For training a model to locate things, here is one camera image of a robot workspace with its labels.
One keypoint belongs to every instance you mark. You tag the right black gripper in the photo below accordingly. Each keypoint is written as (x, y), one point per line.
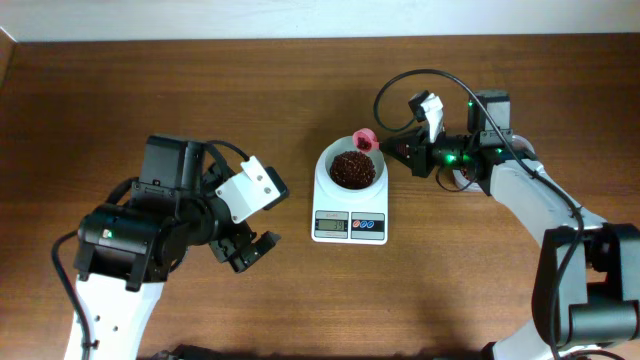
(417, 157)

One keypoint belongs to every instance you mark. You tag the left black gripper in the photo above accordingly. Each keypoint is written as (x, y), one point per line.
(237, 239)

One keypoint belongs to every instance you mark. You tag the pink measuring scoop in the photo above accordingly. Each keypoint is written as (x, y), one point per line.
(365, 140)

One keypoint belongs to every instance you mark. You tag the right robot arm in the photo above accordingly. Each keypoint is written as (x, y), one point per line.
(586, 292)

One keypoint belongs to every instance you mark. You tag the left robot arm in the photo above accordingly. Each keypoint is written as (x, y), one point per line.
(186, 195)

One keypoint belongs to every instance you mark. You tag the white digital kitchen scale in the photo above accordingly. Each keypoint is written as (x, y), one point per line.
(347, 216)

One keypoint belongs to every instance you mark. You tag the red beans in bowl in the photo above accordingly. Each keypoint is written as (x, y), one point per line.
(352, 170)

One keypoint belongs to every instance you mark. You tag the white round bowl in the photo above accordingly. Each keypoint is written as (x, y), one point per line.
(343, 145)

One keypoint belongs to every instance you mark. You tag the clear plastic container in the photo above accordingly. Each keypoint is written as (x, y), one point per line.
(462, 180)

